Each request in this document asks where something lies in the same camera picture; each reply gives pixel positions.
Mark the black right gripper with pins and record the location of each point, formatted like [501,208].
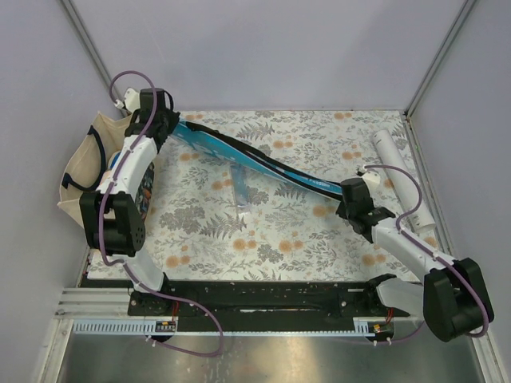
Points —
[341,211]

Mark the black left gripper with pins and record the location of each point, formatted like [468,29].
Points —
[173,120]

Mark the blue badminton racket cover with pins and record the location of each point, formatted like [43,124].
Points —
[220,146]

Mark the white shuttlecock tube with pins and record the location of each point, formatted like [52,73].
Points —
[421,221]

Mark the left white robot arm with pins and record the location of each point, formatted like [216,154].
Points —
[112,222]

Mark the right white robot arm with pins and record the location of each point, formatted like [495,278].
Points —
[452,299]

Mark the blue can in bag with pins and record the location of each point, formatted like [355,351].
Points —
[113,159]

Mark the clear plastic grip box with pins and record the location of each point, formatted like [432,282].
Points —
[240,189]

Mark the cream canvas tote bag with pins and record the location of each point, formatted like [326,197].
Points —
[91,162]

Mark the floral tablecloth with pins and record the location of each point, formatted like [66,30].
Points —
[196,229]

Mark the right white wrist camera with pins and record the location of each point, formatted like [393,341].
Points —
[371,178]

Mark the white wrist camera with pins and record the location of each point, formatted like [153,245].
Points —
[130,101]
[371,178]

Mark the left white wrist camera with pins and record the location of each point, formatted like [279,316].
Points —
[130,101]

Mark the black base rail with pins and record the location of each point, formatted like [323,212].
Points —
[262,305]

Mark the white slotted cable duct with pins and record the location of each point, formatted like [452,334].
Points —
[356,328]

